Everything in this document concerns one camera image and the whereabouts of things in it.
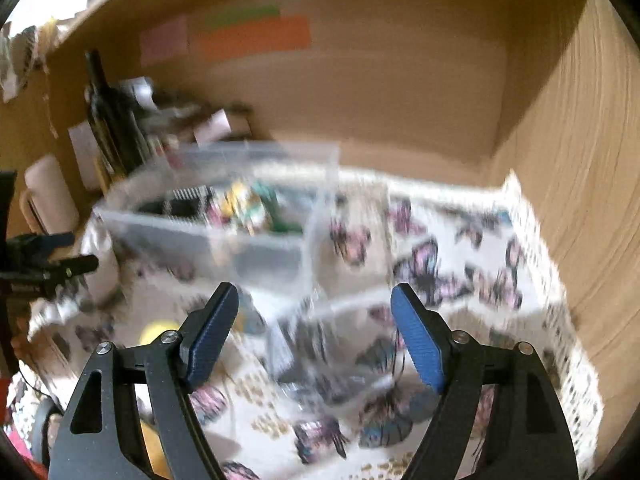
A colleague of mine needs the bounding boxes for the small clear plastic box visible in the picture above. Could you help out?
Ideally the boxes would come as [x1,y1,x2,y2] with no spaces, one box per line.
[264,287,407,403]

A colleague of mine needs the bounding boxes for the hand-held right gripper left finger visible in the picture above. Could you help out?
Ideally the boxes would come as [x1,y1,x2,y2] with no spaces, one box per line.
[48,282,240,480]

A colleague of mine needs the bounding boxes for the pink paper sheet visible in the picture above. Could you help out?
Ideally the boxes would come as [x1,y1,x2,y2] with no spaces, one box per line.
[140,16,190,67]

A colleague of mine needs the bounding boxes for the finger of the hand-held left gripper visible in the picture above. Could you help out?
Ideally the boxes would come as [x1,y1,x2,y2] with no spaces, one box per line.
[20,232,76,257]
[27,254,99,286]

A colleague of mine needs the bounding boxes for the colourful soft toys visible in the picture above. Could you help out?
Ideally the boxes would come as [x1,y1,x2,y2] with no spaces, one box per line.
[207,180,305,237]

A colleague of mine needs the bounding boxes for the green paper sheet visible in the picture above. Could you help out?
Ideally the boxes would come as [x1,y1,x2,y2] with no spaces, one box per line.
[202,4,282,30]

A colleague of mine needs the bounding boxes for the white paper note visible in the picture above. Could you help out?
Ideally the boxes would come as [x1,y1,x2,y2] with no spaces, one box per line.
[67,121,105,192]

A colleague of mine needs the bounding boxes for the large clear plastic storage box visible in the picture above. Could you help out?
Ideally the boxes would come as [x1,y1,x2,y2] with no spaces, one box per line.
[94,141,342,307]

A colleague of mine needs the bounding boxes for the butterfly printed cloth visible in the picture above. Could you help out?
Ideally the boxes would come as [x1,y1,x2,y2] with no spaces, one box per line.
[27,167,603,480]

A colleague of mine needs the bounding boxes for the orange paper sheet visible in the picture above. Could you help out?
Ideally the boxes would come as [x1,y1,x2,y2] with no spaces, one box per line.
[195,15,313,65]

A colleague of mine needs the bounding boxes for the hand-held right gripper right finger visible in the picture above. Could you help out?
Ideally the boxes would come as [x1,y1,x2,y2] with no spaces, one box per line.
[390,283,580,480]

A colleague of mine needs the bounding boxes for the dark glass bottle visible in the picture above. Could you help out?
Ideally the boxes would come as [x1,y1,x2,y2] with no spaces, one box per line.
[84,50,151,183]

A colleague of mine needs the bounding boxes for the yellow round object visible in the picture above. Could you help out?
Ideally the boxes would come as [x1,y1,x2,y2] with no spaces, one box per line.
[139,319,182,347]

